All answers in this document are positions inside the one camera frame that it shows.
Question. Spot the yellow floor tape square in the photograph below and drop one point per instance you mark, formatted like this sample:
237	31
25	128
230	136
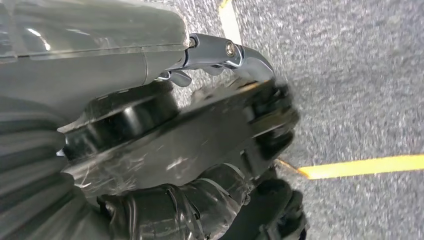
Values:
364	165

